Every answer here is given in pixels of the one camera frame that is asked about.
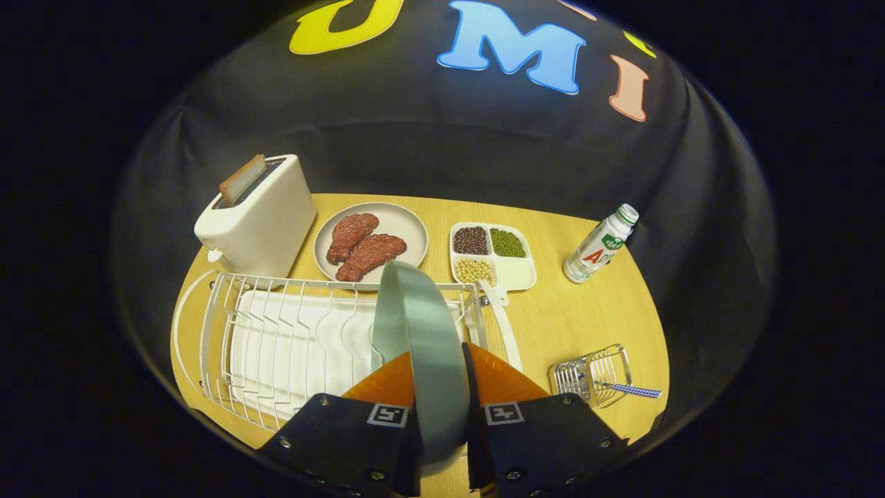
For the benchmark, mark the metal spoon with white end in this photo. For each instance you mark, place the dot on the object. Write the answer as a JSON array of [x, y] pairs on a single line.
[[639, 391]]

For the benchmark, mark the pile of yellow soybeans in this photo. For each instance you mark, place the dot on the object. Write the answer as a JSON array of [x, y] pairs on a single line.
[[474, 270]]

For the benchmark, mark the pile of green beans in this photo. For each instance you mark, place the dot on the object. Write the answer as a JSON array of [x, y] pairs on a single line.
[[507, 243]]

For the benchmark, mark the white divided tray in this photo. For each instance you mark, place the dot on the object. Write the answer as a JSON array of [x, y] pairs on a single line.
[[515, 273]]

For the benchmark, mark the white drip tray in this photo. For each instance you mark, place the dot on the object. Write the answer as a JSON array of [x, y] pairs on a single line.
[[304, 346]]

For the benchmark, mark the pale green plate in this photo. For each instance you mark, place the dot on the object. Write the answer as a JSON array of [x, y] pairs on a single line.
[[435, 360]]

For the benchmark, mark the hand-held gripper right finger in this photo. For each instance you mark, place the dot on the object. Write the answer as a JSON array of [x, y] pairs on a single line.
[[546, 443]]

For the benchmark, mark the white drink bottle green label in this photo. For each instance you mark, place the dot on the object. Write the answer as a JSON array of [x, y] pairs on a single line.
[[594, 252]]

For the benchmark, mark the pile of dark red beans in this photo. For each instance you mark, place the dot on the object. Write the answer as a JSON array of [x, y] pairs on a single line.
[[471, 240]]

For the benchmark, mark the white toaster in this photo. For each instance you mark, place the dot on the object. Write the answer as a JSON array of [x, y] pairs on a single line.
[[269, 221]]

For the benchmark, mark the beige round plate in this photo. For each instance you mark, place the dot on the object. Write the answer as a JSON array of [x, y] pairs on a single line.
[[408, 225]]

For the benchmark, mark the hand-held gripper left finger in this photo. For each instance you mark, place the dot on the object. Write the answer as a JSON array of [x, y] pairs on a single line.
[[332, 436]]

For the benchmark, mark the brown steak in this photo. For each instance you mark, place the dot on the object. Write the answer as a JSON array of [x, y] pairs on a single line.
[[370, 254], [349, 235]]

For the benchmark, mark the toast slice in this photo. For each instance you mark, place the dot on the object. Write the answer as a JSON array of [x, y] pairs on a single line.
[[242, 181]]

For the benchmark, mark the black backdrop cloth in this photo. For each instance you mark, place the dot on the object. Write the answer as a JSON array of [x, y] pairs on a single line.
[[415, 138]]

